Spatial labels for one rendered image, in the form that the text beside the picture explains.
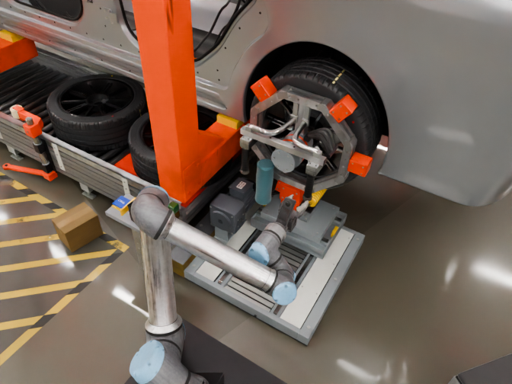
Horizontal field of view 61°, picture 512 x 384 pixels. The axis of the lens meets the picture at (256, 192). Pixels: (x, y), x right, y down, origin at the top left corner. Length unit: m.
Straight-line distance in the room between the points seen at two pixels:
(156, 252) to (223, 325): 0.89
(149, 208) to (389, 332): 1.57
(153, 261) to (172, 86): 0.72
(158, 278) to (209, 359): 0.50
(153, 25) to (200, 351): 1.37
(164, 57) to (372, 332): 1.75
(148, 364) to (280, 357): 0.87
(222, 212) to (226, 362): 0.82
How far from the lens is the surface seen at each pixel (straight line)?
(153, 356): 1.72
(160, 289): 1.76
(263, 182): 2.23
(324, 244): 2.62
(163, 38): 1.80
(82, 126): 3.03
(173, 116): 1.96
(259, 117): 2.24
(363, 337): 2.52
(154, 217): 1.50
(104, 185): 2.95
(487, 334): 2.80
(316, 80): 2.04
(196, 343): 2.08
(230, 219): 2.43
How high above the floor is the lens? 2.15
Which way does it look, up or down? 44 degrees down
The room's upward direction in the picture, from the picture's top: 3 degrees clockwise
